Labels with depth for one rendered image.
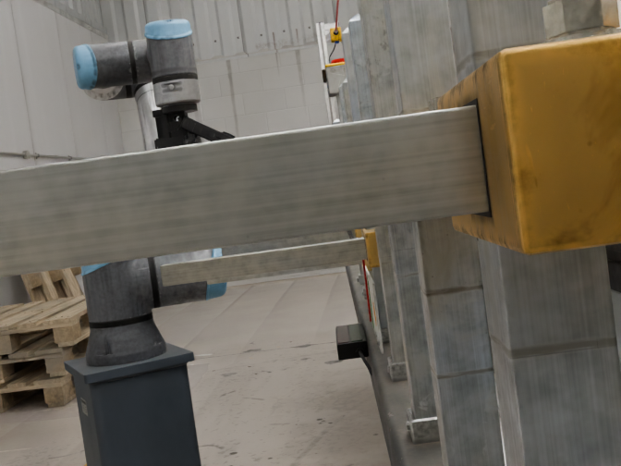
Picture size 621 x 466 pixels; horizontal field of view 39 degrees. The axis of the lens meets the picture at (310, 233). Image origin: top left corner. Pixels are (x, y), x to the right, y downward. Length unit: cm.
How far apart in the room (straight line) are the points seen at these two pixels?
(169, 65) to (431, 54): 122
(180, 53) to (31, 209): 148
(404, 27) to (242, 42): 895
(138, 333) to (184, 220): 182
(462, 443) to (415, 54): 24
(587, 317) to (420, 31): 29
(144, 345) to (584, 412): 180
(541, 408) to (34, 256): 17
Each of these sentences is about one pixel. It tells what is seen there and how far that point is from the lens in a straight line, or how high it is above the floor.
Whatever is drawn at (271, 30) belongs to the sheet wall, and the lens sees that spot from 944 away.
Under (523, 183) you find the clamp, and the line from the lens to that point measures 21.
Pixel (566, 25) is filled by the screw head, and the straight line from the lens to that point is 23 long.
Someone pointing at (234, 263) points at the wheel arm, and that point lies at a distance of 125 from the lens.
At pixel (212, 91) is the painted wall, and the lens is 944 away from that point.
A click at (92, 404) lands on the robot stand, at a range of 204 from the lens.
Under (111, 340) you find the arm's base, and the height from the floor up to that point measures 66.
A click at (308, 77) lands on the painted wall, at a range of 933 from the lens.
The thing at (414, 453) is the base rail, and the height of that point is 70.
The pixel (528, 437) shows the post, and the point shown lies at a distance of 30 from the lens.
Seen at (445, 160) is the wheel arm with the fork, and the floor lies 95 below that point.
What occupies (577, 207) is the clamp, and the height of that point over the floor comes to 93.
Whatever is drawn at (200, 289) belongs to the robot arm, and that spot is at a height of 74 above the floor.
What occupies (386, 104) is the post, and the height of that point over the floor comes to 101.
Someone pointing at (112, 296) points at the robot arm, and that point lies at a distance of 205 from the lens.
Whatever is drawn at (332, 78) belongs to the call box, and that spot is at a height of 119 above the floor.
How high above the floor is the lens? 94
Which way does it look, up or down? 3 degrees down
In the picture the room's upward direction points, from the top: 8 degrees counter-clockwise
